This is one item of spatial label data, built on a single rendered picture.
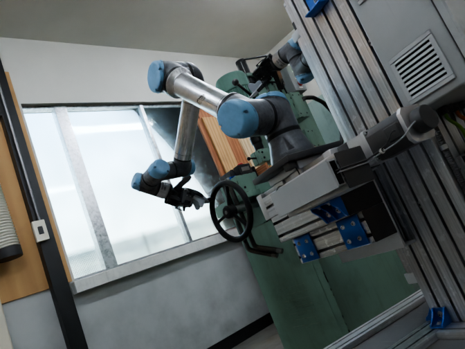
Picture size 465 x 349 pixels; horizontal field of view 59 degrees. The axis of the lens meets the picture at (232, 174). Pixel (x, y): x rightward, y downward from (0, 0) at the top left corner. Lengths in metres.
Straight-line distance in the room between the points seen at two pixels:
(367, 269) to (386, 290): 0.14
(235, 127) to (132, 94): 2.53
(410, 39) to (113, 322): 2.43
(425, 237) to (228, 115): 0.65
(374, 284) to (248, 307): 1.67
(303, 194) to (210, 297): 2.37
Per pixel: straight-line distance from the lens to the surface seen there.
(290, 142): 1.28
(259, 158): 2.09
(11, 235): 2.66
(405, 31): 1.12
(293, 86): 2.33
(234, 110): 1.21
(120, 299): 2.97
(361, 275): 2.02
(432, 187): 1.19
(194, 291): 3.26
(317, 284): 1.88
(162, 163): 1.66
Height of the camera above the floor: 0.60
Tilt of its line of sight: 11 degrees up
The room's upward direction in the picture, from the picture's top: 22 degrees counter-clockwise
